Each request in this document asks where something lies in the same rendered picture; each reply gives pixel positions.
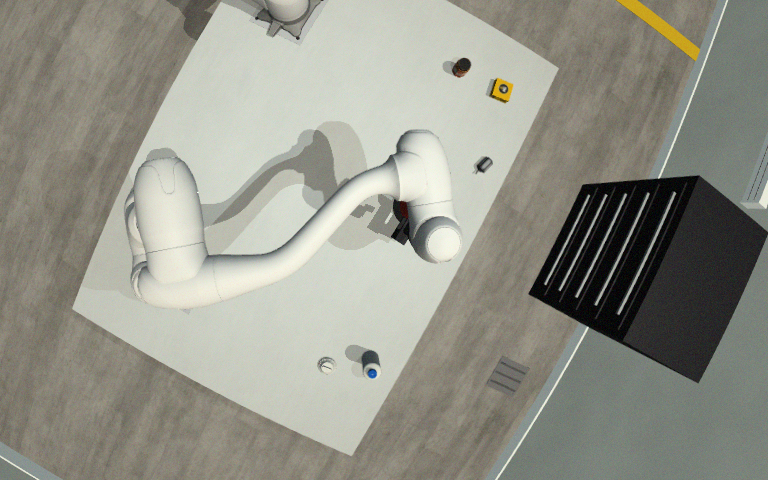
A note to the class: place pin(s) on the dark grey round disc with center stud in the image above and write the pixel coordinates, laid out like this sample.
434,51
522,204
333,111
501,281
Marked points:
396,210

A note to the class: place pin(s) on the white plastic bottle with blue cap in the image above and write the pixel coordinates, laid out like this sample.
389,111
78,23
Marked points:
371,365

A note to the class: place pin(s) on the small spice jar with dark lid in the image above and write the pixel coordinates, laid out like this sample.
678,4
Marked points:
461,67

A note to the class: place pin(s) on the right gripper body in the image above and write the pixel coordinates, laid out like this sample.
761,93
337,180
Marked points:
407,232

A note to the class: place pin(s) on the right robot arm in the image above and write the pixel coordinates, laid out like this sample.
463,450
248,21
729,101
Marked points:
168,211

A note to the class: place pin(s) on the red kettle with black handle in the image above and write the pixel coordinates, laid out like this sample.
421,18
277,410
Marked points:
398,234

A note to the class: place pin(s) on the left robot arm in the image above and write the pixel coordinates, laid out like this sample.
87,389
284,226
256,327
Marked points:
289,15

